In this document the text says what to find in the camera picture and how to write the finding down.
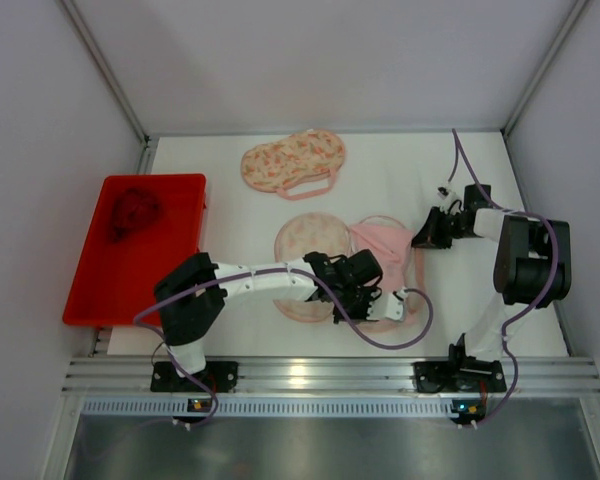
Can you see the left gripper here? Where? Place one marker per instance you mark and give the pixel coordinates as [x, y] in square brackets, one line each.
[356, 298]

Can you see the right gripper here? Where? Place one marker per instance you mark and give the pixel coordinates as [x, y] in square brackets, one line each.
[440, 226]

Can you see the pink bra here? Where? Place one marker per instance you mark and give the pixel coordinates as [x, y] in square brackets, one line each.
[390, 246]

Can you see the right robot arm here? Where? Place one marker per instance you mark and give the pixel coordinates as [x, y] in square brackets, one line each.
[532, 268]

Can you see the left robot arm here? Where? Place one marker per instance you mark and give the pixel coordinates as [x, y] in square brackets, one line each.
[193, 296]

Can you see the dark red bra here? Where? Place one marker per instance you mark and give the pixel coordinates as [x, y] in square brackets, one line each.
[133, 209]

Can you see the red plastic bin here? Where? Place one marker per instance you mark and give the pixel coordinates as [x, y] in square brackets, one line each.
[114, 281]

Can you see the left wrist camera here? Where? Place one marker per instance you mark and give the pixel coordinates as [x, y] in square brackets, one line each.
[392, 305]

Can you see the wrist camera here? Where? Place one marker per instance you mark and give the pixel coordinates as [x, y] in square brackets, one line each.
[392, 305]
[446, 192]

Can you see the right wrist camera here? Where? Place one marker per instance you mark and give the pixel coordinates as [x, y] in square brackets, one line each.
[446, 192]

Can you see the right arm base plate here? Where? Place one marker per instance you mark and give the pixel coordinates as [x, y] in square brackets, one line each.
[464, 376]

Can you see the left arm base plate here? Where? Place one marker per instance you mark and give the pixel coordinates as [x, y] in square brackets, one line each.
[218, 376]

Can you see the right aluminium frame post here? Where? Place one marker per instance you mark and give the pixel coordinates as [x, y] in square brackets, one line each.
[575, 14]

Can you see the aluminium frame post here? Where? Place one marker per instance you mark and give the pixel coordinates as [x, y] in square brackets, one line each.
[575, 14]
[78, 23]

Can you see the aluminium front rail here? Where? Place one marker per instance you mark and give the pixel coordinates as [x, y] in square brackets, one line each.
[538, 377]

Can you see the perforated cable duct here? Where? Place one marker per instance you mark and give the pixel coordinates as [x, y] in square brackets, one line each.
[273, 407]

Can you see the left aluminium frame post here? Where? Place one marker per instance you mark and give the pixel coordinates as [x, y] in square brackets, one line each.
[78, 23]

